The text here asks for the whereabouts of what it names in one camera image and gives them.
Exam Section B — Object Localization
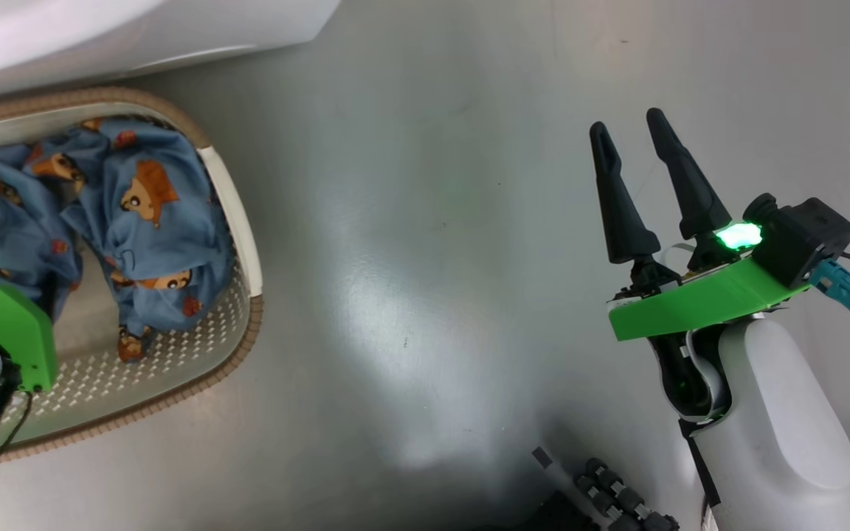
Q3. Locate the cream perforated basket brown rim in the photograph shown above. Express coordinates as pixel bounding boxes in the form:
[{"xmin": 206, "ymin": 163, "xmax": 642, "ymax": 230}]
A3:
[{"xmin": 0, "ymin": 86, "xmax": 264, "ymax": 462}]

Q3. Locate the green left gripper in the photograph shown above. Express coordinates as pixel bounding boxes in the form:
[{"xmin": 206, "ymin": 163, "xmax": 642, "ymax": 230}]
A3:
[{"xmin": 0, "ymin": 282, "xmax": 59, "ymax": 394}]

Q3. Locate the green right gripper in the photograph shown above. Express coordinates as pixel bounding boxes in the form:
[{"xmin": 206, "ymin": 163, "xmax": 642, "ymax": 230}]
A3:
[{"xmin": 589, "ymin": 108, "xmax": 814, "ymax": 423}]

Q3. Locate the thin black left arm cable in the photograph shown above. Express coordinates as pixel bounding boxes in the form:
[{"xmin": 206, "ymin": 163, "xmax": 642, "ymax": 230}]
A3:
[{"xmin": 0, "ymin": 389, "xmax": 34, "ymax": 453}]

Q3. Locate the white front-load washing machine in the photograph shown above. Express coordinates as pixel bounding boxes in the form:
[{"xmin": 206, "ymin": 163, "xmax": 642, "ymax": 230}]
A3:
[{"xmin": 0, "ymin": 0, "xmax": 342, "ymax": 105}]

